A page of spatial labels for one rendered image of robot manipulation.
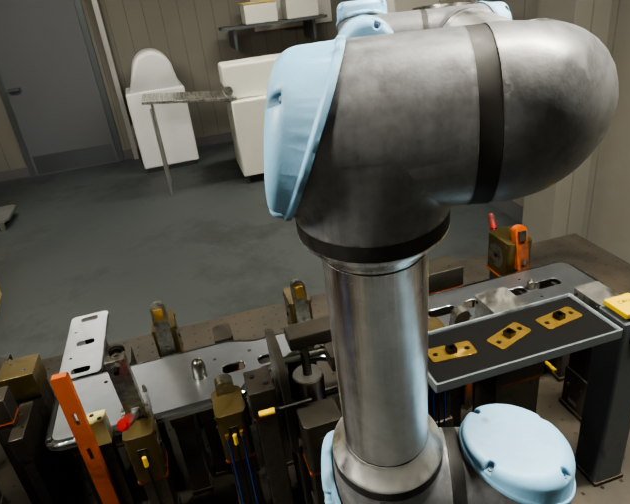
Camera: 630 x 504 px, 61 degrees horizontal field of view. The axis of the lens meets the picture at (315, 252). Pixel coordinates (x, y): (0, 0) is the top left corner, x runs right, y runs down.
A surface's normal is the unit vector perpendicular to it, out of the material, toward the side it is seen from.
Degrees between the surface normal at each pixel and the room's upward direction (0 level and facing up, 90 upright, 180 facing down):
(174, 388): 0
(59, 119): 90
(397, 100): 62
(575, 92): 72
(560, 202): 90
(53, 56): 90
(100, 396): 0
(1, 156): 90
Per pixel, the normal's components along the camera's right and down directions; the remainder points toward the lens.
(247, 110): 0.26, 0.41
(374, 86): -0.12, -0.18
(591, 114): 0.56, 0.21
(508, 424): 0.02, -0.88
